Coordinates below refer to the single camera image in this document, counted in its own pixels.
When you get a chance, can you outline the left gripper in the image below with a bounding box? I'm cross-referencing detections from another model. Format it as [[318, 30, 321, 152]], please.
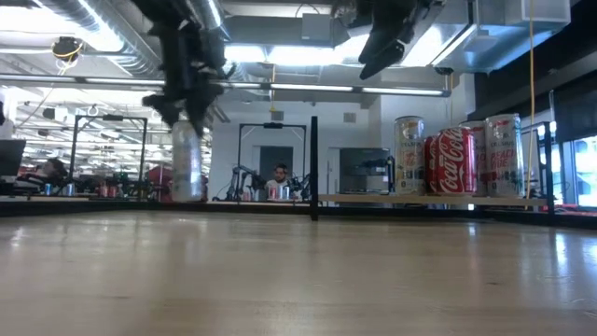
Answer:
[[142, 22, 237, 139]]

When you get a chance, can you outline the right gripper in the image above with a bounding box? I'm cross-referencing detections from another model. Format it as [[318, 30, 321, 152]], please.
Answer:
[[358, 0, 433, 80]]

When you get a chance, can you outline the red Coca-Cola can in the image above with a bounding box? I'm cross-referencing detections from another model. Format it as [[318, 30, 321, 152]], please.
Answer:
[[435, 126, 478, 196], [423, 134, 439, 195]]

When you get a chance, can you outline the Celsius Peach Vibe can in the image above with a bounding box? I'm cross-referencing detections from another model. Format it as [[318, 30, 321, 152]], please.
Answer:
[[483, 113, 526, 198]]

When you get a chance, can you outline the red storage bin rack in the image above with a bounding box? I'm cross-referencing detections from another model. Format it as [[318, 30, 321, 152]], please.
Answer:
[[147, 165, 174, 202]]

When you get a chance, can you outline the long ceiling light strip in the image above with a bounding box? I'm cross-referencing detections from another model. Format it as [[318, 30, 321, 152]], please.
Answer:
[[0, 73, 451, 98]]

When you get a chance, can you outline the bright ceiling light panel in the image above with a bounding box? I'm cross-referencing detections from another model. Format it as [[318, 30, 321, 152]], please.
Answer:
[[223, 44, 374, 66]]

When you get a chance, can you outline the dark grey door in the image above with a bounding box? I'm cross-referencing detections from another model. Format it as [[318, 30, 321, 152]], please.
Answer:
[[258, 145, 295, 188]]

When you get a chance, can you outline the person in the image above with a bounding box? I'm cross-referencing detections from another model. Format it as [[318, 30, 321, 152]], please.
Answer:
[[265, 162, 295, 202], [18, 157, 71, 195]]

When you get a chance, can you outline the dark grey cabinet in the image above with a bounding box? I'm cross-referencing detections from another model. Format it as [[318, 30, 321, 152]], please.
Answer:
[[339, 147, 396, 195]]

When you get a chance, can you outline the black monitor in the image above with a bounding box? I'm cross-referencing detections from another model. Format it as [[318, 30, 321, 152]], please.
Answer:
[[0, 138, 27, 178]]

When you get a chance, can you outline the bright window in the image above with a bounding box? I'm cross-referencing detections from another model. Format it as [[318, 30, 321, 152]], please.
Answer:
[[562, 134, 597, 209]]

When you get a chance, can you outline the black background gantry frame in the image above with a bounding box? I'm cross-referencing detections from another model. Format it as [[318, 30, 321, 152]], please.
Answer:
[[237, 121, 308, 202], [68, 114, 148, 197]]

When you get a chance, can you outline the spiral silver air duct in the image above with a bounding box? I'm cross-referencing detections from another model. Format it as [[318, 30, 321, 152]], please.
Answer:
[[36, 0, 164, 78]]

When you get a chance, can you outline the rectangular silver air duct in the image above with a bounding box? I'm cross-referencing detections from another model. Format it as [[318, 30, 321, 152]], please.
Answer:
[[400, 0, 573, 75]]

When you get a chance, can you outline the black ceiling cable reel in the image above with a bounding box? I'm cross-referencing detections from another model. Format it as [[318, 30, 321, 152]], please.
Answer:
[[51, 35, 86, 62]]

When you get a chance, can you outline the wooden shelf with black frame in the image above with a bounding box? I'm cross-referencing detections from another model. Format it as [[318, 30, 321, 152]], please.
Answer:
[[309, 115, 556, 221]]

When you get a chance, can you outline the yellow hanging cable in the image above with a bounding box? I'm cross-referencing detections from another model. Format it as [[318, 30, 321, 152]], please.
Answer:
[[524, 0, 537, 211]]

